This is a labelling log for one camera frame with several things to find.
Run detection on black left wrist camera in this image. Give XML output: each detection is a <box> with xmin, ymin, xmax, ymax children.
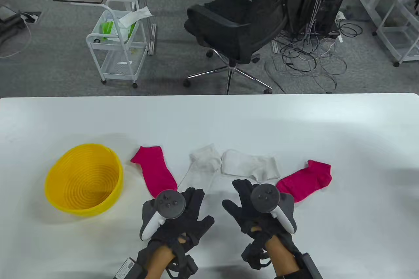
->
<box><xmin>113</xmin><ymin>258</ymin><xmax>147</xmax><ymax>279</ymax></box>

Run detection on white sock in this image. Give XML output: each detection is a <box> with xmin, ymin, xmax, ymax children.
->
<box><xmin>177</xmin><ymin>144</ymin><xmax>222</xmax><ymax>194</ymax></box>
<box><xmin>221</xmin><ymin>149</ymin><xmax>282</xmax><ymax>184</ymax></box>

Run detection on person's left hand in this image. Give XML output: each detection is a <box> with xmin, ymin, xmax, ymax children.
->
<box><xmin>147</xmin><ymin>187</ymin><xmax>215</xmax><ymax>254</ymax></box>

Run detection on black office chair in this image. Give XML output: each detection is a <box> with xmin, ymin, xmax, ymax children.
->
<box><xmin>183</xmin><ymin>0</ymin><xmax>306</xmax><ymax>95</ymax></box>

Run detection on black equipment pile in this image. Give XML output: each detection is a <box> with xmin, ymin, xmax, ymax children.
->
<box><xmin>0</xmin><ymin>4</ymin><xmax>26</xmax><ymax>47</ymax></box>

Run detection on green packet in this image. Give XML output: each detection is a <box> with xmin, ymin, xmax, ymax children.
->
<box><xmin>100</xmin><ymin>21</ymin><xmax>115</xmax><ymax>41</ymax></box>

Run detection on person's left forearm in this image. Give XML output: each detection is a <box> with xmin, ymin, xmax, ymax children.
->
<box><xmin>146</xmin><ymin>245</ymin><xmax>179</xmax><ymax>279</ymax></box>

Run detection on tangle of floor cables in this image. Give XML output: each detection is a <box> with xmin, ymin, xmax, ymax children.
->
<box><xmin>264</xmin><ymin>11</ymin><xmax>364</xmax><ymax>94</ymax></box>

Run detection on white wire rolling cart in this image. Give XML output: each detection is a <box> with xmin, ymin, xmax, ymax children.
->
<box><xmin>86</xmin><ymin>0</ymin><xmax>148</xmax><ymax>89</ymax></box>

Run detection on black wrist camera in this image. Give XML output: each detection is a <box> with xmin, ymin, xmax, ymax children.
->
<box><xmin>113</xmin><ymin>258</ymin><xmax>147</xmax><ymax>279</ymax></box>
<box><xmin>301</xmin><ymin>252</ymin><xmax>323</xmax><ymax>279</ymax></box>

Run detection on white metal rack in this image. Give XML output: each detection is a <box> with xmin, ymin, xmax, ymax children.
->
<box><xmin>376</xmin><ymin>0</ymin><xmax>419</xmax><ymax>67</ymax></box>

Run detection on pink sock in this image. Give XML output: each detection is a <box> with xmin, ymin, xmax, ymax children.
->
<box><xmin>276</xmin><ymin>160</ymin><xmax>332</xmax><ymax>203</ymax></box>
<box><xmin>130</xmin><ymin>146</ymin><xmax>178</xmax><ymax>199</ymax></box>

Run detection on white floor cable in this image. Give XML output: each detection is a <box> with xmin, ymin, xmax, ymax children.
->
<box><xmin>0</xmin><ymin>21</ymin><xmax>32</xmax><ymax>59</ymax></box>

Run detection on person's right hand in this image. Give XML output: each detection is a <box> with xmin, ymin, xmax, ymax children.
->
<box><xmin>222</xmin><ymin>179</ymin><xmax>289</xmax><ymax>244</ymax></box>

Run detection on white paper sheet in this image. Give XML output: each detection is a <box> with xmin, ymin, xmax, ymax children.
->
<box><xmin>118</xmin><ymin>7</ymin><xmax>153</xmax><ymax>27</ymax></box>

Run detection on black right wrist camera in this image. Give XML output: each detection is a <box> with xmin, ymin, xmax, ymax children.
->
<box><xmin>301</xmin><ymin>252</ymin><xmax>323</xmax><ymax>279</ymax></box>

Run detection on white desk leg frame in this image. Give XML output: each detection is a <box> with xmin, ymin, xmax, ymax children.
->
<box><xmin>357</xmin><ymin>0</ymin><xmax>404</xmax><ymax>36</ymax></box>

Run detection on person's right forearm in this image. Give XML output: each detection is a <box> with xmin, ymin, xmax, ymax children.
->
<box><xmin>264</xmin><ymin>236</ymin><xmax>301</xmax><ymax>279</ymax></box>

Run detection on floor outlet box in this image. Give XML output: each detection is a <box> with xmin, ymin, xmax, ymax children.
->
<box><xmin>20</xmin><ymin>11</ymin><xmax>42</xmax><ymax>24</ymax></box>

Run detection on grey white right hand controller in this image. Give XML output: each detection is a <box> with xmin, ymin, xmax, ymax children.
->
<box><xmin>250</xmin><ymin>183</ymin><xmax>297</xmax><ymax>234</ymax></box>

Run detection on yellow ribbed basket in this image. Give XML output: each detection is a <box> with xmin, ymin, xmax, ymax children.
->
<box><xmin>45</xmin><ymin>143</ymin><xmax>124</xmax><ymax>217</ymax></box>

